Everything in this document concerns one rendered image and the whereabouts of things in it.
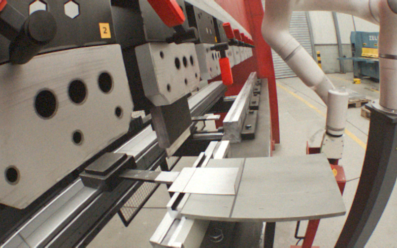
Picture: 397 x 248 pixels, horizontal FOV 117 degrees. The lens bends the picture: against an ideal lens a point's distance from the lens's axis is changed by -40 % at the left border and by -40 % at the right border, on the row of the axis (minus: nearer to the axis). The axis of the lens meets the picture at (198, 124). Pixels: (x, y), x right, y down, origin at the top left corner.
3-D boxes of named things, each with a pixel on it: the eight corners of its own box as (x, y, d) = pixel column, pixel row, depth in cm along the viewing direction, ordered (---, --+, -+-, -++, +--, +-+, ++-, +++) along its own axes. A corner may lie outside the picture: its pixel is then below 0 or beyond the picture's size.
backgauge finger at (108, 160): (166, 202, 36) (158, 181, 34) (83, 186, 45) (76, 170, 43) (188, 169, 46) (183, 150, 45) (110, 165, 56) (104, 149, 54)
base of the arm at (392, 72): (390, 99, 54) (389, 56, 48) (418, 112, 36) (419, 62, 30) (362, 103, 57) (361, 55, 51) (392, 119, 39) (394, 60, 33)
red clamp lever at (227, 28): (230, 20, 51) (238, 42, 59) (216, 22, 52) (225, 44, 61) (231, 24, 50) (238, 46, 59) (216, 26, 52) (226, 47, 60)
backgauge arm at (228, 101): (245, 110, 164) (243, 94, 160) (175, 116, 187) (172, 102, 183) (246, 108, 171) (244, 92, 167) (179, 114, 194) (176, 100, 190)
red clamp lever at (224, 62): (234, 84, 44) (226, 42, 41) (216, 86, 45) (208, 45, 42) (235, 83, 45) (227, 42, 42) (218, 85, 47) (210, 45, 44)
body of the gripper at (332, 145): (323, 133, 63) (319, 159, 67) (347, 134, 58) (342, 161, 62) (321, 125, 69) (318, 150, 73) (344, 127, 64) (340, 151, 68)
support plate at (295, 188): (345, 215, 21) (347, 210, 21) (181, 217, 31) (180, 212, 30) (324, 156, 37) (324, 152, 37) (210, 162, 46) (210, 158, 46)
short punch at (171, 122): (174, 159, 32) (158, 101, 29) (163, 159, 32) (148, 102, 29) (194, 134, 40) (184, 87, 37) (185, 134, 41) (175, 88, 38)
